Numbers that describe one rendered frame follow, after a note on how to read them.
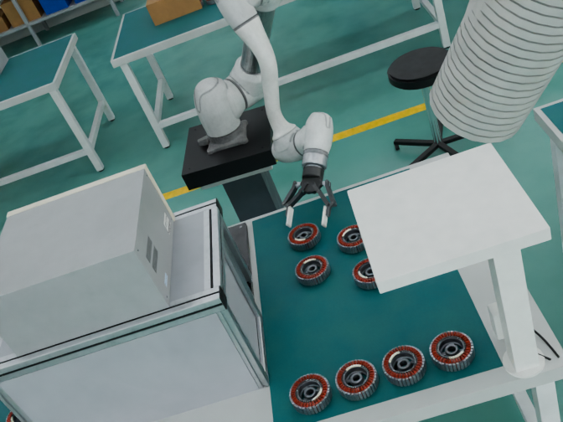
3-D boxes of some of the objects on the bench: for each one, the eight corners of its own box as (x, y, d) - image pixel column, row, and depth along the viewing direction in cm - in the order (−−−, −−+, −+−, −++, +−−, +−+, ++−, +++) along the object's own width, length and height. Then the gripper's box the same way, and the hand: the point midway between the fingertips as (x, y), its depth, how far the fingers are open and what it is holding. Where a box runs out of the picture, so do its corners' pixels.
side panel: (253, 318, 213) (214, 244, 194) (261, 316, 212) (224, 241, 194) (259, 388, 190) (216, 312, 172) (269, 386, 190) (227, 309, 171)
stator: (333, 280, 214) (330, 271, 212) (301, 291, 215) (296, 283, 213) (327, 257, 223) (323, 249, 221) (295, 269, 224) (291, 260, 222)
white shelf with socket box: (389, 311, 196) (346, 190, 170) (513, 272, 192) (490, 141, 166) (420, 409, 168) (375, 283, 142) (568, 366, 164) (550, 227, 138)
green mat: (252, 221, 253) (251, 221, 253) (409, 168, 246) (409, 167, 246) (275, 434, 177) (274, 434, 177) (503, 366, 170) (503, 365, 170)
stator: (296, 229, 240) (293, 221, 238) (325, 229, 235) (322, 221, 232) (286, 251, 232) (282, 244, 230) (315, 252, 227) (312, 244, 225)
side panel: (65, 378, 220) (11, 312, 202) (74, 376, 220) (20, 310, 201) (50, 453, 198) (-13, 387, 179) (59, 450, 197) (-3, 383, 179)
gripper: (350, 171, 237) (343, 229, 231) (287, 173, 249) (279, 229, 242) (342, 162, 231) (334, 223, 224) (277, 166, 242) (269, 223, 236)
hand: (306, 223), depth 234 cm, fingers open, 13 cm apart
